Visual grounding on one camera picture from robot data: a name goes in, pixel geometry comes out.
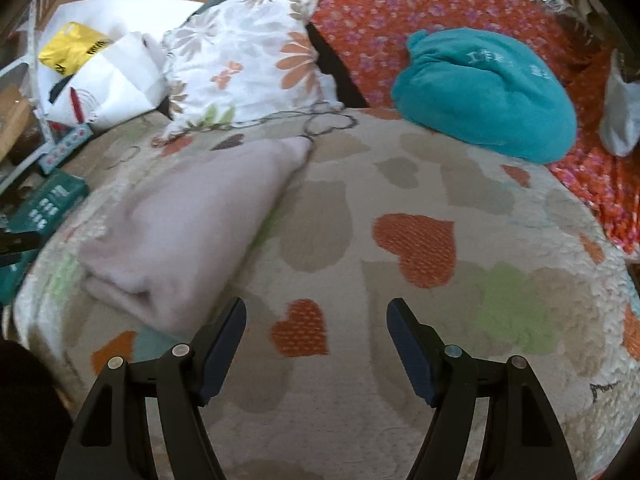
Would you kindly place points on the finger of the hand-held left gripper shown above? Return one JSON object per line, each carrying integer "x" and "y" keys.
{"x": 17, "y": 242}

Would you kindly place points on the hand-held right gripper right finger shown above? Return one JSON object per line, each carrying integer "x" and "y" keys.
{"x": 412, "y": 350}

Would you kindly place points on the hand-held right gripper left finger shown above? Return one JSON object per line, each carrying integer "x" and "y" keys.
{"x": 225, "y": 350}

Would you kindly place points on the pale pink garment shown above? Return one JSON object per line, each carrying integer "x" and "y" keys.
{"x": 190, "y": 230}

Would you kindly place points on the green cardboard box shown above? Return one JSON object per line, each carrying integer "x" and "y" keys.
{"x": 50, "y": 200}

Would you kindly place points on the white power strip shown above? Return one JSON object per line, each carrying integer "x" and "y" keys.
{"x": 65, "y": 147}

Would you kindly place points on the heart-printed blanket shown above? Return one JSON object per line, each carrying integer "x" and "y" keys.
{"x": 400, "y": 200}

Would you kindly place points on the white shelf rack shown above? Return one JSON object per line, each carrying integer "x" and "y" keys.
{"x": 12, "y": 67}

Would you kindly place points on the white plastic bag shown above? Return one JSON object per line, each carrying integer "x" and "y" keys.
{"x": 620, "y": 115}
{"x": 120, "y": 80}

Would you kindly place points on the yellow plastic bag with black print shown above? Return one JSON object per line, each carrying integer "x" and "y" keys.
{"x": 70, "y": 45}

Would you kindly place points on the teal fleece cloth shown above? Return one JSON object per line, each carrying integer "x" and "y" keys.
{"x": 480, "y": 100}

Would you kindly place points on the white floral pillow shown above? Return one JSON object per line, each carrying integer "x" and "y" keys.
{"x": 240, "y": 60}

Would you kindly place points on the orange floral quilt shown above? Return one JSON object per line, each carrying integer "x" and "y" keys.
{"x": 380, "y": 15}

